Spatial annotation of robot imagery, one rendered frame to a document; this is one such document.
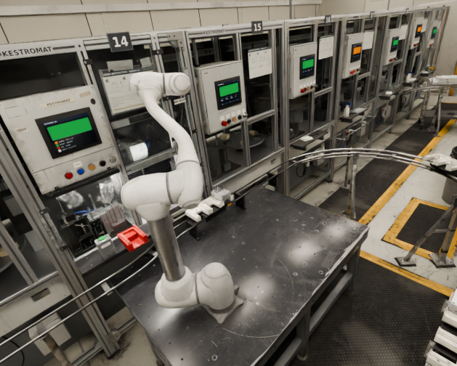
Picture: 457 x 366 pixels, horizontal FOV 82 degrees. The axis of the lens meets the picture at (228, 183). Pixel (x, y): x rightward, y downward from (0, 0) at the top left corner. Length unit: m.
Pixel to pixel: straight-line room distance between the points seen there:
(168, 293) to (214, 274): 0.24
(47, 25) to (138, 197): 4.44
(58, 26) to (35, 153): 3.90
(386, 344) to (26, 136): 2.48
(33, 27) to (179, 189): 4.46
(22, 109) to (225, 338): 1.43
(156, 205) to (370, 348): 1.79
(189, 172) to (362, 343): 1.76
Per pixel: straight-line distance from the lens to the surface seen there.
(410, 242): 3.20
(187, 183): 1.04
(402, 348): 2.40
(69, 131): 1.57
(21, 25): 5.23
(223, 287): 1.41
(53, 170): 1.62
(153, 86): 1.35
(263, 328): 1.51
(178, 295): 1.42
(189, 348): 1.51
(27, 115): 1.56
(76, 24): 5.41
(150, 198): 1.06
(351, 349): 2.29
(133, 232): 1.82
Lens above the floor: 1.96
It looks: 28 degrees down
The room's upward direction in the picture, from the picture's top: 7 degrees counter-clockwise
